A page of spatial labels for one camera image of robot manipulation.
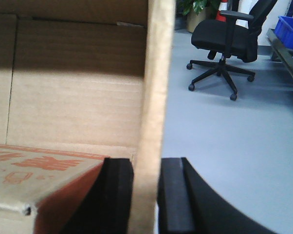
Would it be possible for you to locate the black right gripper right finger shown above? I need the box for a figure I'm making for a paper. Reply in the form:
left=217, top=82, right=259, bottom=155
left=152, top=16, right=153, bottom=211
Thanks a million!
left=158, top=157, right=271, bottom=234

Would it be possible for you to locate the blue plastic bin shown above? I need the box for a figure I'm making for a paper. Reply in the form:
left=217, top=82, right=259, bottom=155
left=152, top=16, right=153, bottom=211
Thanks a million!
left=274, top=16, right=293, bottom=53

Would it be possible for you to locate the steel shelf rail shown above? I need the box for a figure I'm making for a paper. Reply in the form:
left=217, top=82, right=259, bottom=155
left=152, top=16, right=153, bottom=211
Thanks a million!
left=266, top=29, right=293, bottom=78

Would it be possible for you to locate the small box with red print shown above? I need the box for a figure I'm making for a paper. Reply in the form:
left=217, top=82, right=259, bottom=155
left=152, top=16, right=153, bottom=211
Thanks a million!
left=0, top=144, right=104, bottom=234

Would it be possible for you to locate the black office chair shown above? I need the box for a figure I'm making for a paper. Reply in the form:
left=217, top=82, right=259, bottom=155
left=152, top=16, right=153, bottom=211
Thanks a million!
left=186, top=0, right=277, bottom=101

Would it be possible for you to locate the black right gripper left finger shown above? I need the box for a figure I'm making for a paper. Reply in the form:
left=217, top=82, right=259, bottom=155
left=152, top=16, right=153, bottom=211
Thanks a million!
left=60, top=158, right=134, bottom=234

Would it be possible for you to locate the potted green plant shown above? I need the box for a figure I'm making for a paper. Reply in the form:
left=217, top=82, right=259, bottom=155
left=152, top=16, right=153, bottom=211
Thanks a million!
left=178, top=0, right=220, bottom=33

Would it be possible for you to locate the orange traffic cone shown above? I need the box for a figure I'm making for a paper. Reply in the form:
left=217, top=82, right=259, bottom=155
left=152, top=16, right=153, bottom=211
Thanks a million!
left=215, top=0, right=229, bottom=23

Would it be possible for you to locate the large brown cardboard box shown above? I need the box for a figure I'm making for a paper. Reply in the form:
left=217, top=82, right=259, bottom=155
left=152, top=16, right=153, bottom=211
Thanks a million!
left=0, top=0, right=175, bottom=234

